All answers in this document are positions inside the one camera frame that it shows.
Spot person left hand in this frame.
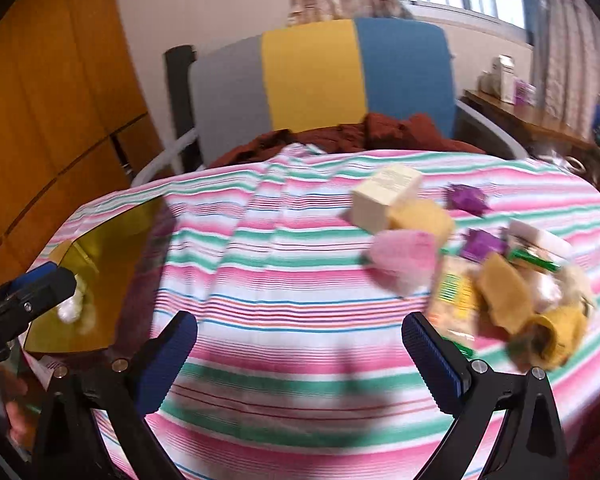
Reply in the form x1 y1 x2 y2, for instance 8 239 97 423
4 378 38 452

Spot purple snack packet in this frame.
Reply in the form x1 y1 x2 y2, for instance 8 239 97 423
460 229 507 263
446 184 489 217

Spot gold metal tray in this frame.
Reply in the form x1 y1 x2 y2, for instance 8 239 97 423
24 197 166 354

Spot white bubble wrap bundle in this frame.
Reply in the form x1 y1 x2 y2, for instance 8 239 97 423
57 274 97 335

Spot dark red jacket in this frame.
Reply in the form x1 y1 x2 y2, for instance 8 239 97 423
208 113 484 168

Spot wooden side desk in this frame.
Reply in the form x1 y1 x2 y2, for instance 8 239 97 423
463 90 595 152

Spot yellow knitted sock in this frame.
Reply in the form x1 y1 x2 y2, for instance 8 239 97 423
508 306 588 372

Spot black rolled mat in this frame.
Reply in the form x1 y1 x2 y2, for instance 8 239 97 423
163 44 202 172

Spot white eraser block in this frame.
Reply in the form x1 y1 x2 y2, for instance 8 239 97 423
508 219 572 259

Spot white carton on desk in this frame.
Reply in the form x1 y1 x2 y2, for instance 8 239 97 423
491 54 516 104

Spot cream cardboard box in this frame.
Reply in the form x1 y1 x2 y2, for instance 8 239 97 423
349 164 424 234

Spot green yellow snack packet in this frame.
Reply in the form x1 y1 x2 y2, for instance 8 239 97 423
426 254 480 358

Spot grey yellow blue chair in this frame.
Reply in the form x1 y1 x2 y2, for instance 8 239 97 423
132 18 528 186

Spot striped pink green tablecloth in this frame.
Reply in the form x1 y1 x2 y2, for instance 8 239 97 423
54 145 600 479

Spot pink hair roller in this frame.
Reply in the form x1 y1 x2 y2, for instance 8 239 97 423
367 230 438 297

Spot yellow sponge block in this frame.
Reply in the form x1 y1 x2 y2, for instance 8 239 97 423
388 198 455 248

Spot wooden wardrobe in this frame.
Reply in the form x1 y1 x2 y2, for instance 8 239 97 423
0 0 162 285

